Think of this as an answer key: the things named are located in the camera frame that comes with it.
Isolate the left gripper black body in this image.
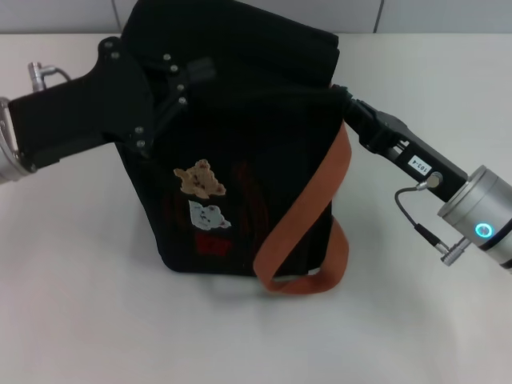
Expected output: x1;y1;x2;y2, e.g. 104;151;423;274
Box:
6;35;158;173

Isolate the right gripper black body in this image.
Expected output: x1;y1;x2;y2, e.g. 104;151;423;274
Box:
390;133;470;203

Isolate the black food bag orange strap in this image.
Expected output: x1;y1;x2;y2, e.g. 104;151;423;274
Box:
114;0;354;295

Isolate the right gripper connector cable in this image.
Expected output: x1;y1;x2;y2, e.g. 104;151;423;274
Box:
394;172;472;266

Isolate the gripper connector cable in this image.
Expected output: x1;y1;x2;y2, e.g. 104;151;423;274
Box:
26;62;83;94
394;172;472;266

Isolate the left gripper connector cable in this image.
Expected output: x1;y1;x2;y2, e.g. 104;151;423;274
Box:
26;62;83;94

